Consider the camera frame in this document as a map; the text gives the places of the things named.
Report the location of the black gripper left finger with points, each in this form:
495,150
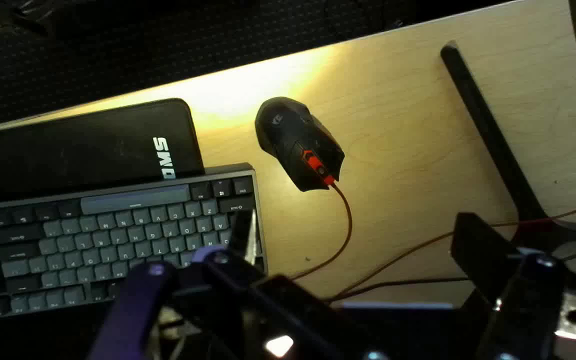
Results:
243,235

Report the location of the black desk mouse pad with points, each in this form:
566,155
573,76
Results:
99,150

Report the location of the grey mechanical keyboard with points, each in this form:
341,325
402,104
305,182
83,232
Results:
76,249

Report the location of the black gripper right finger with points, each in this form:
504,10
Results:
489,261

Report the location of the black red computer mouse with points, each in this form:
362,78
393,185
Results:
300,142

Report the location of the black monitor stand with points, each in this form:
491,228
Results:
537,227

